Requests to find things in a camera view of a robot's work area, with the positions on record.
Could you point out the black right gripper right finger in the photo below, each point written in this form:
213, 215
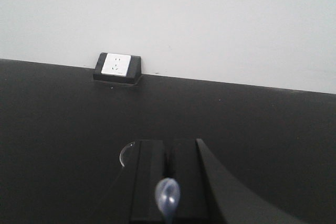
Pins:
210, 193

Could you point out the clear plastic pipette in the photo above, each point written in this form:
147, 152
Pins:
167, 198

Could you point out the clear glass beaker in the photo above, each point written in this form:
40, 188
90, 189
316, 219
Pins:
125, 153

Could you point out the white socket in black housing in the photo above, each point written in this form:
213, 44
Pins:
118, 68

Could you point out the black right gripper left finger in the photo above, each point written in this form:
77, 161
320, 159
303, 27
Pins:
150, 170

